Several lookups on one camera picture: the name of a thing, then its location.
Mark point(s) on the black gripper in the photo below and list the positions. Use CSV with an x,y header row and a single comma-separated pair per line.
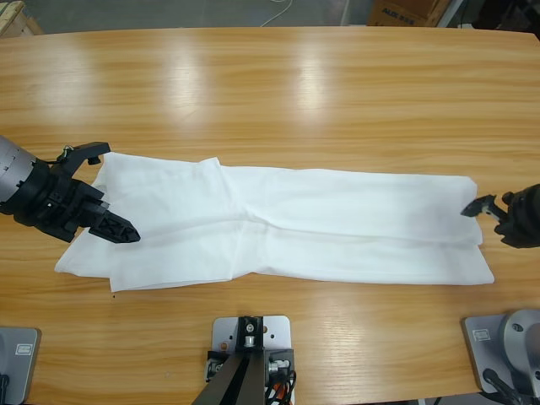
x,y
521,219
50,202

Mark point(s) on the white Unitree t-shirt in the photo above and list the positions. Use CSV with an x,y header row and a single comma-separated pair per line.
x,y
295,228

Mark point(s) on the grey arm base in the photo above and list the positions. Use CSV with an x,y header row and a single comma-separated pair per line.
x,y
23,367
485,337

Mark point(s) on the bystander in dark clothes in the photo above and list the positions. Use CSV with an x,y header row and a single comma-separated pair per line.
x,y
519,14

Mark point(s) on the white mounting block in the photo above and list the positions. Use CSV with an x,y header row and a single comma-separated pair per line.
x,y
278,333

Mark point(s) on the brown cardboard box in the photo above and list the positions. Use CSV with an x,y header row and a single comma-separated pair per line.
x,y
401,12

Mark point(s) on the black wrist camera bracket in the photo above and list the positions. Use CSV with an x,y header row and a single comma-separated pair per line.
x,y
82,158

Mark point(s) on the black corner bracket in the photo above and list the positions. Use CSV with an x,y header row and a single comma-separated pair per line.
x,y
280,363
215,365

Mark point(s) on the white metal frame bar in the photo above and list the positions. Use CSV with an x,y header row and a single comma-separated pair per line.
x,y
450,13

